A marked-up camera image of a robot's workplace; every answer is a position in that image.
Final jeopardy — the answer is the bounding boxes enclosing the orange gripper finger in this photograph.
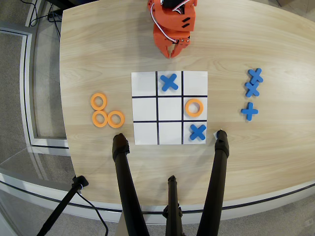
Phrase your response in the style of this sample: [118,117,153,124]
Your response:
[155,39,173,59]
[171,36,191,59]

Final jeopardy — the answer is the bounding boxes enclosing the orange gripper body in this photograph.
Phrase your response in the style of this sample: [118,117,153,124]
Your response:
[153,24,191,48]

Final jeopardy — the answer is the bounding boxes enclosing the orange foam ring piece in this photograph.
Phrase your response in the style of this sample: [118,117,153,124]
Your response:
[90,92,108,111]
[92,110,110,128]
[107,110,126,129]
[184,98,205,118]

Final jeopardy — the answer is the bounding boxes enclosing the blue foam cross piece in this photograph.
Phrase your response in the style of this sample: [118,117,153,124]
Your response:
[240,102,259,122]
[189,124,207,142]
[247,67,264,85]
[159,73,179,92]
[244,81,260,97]

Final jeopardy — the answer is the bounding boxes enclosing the white tic-tac-toe grid sheet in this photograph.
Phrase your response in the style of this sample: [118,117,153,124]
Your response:
[131,71,209,146]

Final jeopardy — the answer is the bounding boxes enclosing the black tripod leg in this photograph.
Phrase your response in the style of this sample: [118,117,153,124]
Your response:
[112,133,151,236]
[162,175,184,236]
[195,129,230,236]

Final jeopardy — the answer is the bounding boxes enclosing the thin black stand pole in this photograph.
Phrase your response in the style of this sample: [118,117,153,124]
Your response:
[36,175,90,236]

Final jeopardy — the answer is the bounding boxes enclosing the black floor cables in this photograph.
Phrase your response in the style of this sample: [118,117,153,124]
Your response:
[29,0,62,37]

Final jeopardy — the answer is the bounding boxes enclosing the white floor frame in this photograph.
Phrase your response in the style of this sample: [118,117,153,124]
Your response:
[0,26,70,149]

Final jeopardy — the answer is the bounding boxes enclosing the black stand cable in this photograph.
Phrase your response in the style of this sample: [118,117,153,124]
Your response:
[75,191,109,236]

